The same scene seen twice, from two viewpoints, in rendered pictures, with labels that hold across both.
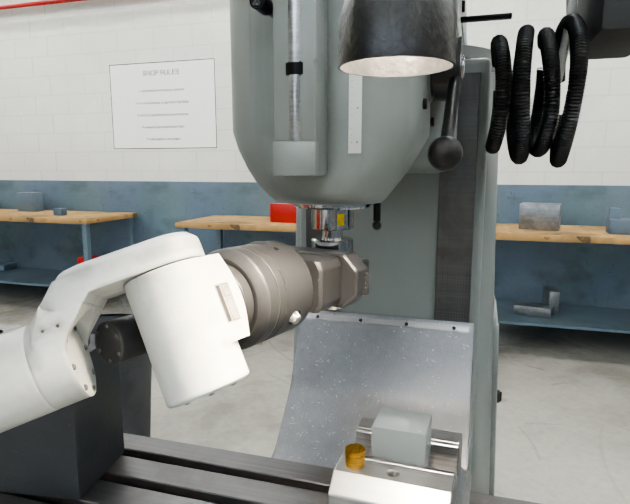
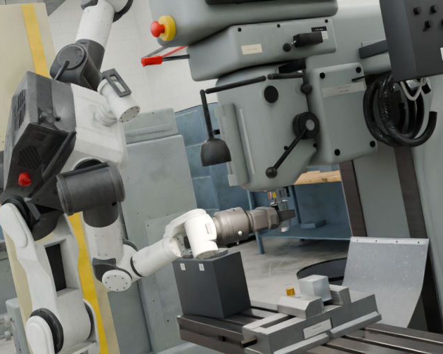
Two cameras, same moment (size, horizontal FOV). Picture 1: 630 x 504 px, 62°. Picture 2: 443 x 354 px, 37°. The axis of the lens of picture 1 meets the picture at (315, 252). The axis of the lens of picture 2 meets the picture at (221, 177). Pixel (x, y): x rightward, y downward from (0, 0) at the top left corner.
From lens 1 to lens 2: 1.38 m
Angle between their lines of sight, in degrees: 42
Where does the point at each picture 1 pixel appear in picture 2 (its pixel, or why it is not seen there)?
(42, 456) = (210, 300)
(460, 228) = (409, 181)
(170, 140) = not seen: outside the picture
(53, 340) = (167, 240)
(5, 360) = (158, 246)
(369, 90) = (253, 152)
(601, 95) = not seen: outside the picture
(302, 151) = (233, 178)
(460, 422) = (414, 298)
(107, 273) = (177, 223)
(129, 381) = not seen: hidden behind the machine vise
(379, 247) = (377, 196)
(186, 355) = (194, 243)
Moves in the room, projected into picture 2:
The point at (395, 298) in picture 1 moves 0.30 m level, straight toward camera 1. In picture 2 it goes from (391, 226) to (325, 252)
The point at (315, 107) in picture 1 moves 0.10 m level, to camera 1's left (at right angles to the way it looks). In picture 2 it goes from (233, 163) to (205, 168)
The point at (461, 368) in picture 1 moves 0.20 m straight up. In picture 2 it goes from (420, 266) to (406, 196)
